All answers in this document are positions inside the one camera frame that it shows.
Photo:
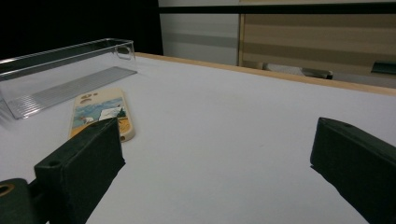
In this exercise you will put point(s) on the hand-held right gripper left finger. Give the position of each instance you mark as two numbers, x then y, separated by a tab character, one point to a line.
81	165

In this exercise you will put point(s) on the clear plastic tray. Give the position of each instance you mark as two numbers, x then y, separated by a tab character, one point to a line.
62	84

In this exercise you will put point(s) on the light wooden desk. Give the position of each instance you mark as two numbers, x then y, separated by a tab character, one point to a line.
311	37

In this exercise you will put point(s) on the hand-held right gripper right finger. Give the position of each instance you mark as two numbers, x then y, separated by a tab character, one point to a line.
358	161

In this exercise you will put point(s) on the white cabinet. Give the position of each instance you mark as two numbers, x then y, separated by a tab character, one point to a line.
199	34

